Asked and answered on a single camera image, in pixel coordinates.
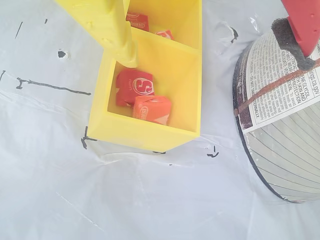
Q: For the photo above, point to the white plastic table cover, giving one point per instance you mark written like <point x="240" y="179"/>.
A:
<point x="100" y="187"/>

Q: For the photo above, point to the orange Starburst candy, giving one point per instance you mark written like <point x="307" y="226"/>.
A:
<point x="152" y="110"/>
<point x="165" y="34"/>

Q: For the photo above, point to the yellow three-compartment box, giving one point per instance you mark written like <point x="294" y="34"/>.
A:
<point x="147" y="130"/>

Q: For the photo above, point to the metal can with printed label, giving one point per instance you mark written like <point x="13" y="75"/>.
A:
<point x="275" y="112"/>

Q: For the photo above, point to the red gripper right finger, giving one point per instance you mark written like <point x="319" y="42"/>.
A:
<point x="303" y="27"/>

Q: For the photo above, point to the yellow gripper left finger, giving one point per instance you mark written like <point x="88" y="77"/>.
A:
<point x="107" y="27"/>

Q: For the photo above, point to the red cherry Starburst candy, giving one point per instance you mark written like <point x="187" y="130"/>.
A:
<point x="137" y="21"/>
<point x="133" y="86"/>

